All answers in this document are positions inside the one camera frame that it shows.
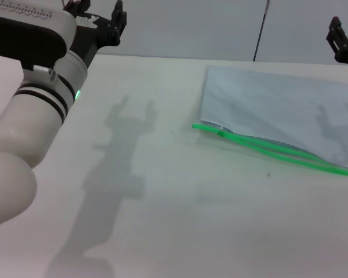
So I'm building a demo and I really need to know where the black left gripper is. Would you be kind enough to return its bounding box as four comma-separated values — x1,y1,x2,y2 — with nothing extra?
62,0,128,70

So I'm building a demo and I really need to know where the clear green-zip document bag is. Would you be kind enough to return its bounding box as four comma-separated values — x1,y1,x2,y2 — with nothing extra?
191,65,348,178

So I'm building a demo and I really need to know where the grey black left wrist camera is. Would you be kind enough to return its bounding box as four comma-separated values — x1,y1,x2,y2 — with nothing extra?
0,0,77,63

